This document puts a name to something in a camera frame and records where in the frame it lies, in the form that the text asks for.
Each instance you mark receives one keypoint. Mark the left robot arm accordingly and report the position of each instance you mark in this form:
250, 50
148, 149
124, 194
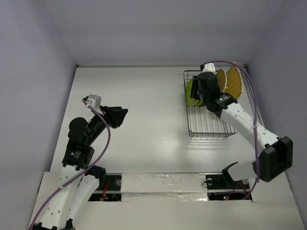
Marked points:
79, 178

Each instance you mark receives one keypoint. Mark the square bamboo woven tray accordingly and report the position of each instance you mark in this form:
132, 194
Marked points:
234, 85

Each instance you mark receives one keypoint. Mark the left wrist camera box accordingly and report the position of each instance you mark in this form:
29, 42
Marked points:
93, 101

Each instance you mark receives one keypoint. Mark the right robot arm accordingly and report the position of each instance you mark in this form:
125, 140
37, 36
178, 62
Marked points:
273, 154

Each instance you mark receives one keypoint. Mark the black wire dish rack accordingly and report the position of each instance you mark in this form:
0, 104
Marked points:
202, 116

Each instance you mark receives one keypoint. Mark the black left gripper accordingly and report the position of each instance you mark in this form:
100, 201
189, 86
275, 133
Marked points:
109, 112

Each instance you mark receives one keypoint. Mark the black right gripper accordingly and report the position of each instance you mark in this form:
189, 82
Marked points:
198, 87

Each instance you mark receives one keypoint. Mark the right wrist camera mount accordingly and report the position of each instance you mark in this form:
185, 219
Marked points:
208, 67

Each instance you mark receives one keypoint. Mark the rounded bamboo woven tray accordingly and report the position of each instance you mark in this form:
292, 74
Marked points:
222, 79

